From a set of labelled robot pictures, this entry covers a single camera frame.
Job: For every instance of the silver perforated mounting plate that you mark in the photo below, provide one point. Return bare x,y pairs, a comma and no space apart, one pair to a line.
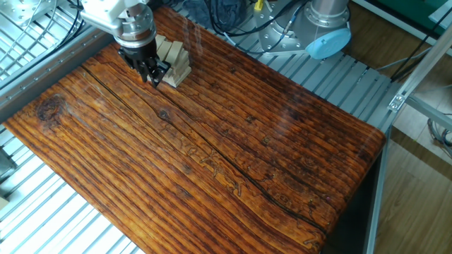
21,10

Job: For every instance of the grey blue towel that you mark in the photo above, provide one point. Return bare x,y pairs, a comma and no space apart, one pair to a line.
205,14

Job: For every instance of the grey aluminium edge rail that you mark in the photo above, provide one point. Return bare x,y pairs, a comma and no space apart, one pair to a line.
53,67

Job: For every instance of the aluminium frame post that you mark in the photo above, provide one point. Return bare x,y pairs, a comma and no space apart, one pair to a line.
420,70

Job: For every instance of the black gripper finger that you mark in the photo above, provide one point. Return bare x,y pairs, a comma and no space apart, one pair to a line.
144,70
159,70

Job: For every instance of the aluminium table leg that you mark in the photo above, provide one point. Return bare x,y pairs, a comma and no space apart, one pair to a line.
378,197

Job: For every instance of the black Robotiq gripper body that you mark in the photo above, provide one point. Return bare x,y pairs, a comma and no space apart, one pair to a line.
139,51

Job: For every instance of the yellow plastic clip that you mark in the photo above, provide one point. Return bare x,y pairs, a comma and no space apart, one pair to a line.
258,5

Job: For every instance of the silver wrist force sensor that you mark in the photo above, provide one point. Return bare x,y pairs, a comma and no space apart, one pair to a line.
134,26

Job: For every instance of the aluminium frame crossbar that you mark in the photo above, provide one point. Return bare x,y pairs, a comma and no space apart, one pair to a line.
431,113

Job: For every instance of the glossy wood grain table cover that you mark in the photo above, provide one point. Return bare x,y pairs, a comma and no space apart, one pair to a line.
212,158

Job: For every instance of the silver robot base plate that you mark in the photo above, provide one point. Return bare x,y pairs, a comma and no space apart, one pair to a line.
272,35

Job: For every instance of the wooden Jenga block tower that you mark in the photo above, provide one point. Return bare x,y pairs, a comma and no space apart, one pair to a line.
178,67

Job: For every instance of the silver UR5 robot arm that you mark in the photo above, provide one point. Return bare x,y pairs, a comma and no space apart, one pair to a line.
328,10

